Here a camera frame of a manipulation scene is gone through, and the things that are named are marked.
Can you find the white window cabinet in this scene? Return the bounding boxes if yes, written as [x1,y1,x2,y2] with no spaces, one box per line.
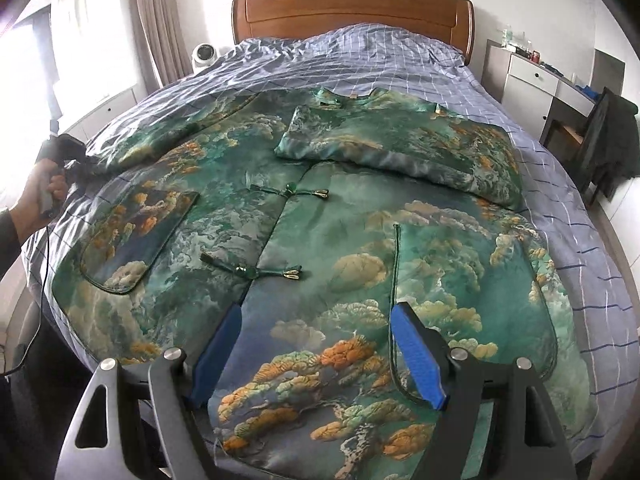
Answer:
[60,88,138,142]

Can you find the beige curtain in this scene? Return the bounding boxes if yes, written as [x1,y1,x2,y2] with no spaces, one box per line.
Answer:
[129,0,191,93]

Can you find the dark jacket on chair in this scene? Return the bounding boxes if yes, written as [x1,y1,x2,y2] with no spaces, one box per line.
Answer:
[573,88,639,198]

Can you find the green printed padded jacket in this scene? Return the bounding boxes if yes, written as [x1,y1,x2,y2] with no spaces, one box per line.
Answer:
[52,89,596,479]

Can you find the white desk with drawers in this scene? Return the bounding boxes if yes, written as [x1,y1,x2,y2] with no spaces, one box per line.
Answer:
[480,40,594,144]

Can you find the blue checked bed duvet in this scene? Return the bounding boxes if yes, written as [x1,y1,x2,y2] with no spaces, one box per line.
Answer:
[23,24,639,479]

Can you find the left hand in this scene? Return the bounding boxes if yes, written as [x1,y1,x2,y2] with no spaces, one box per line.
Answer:
[9,158,68,244]

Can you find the white round fan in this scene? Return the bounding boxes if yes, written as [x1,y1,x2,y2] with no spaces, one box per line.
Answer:
[191,42,218,73]

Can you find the wooden headboard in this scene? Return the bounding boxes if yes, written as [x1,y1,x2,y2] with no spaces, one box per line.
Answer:
[231,0,475,64]

